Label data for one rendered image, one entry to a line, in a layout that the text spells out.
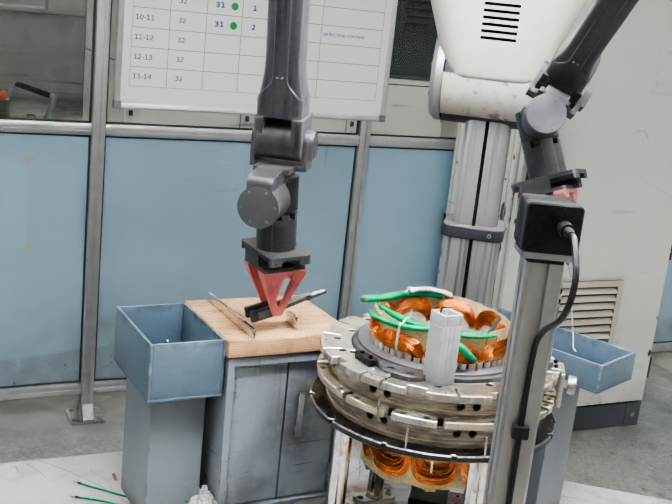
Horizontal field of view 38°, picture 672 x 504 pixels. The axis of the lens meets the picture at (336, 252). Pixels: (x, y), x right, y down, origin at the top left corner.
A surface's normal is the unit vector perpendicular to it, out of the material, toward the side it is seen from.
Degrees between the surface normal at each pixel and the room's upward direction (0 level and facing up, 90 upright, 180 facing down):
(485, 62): 90
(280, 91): 99
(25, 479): 0
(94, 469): 0
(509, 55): 90
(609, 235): 90
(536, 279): 90
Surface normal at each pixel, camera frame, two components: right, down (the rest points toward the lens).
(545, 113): -0.07, -0.04
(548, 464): 0.72, 0.24
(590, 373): -0.68, 0.11
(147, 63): 0.42, 0.26
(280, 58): -0.22, 0.36
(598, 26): -0.50, 0.77
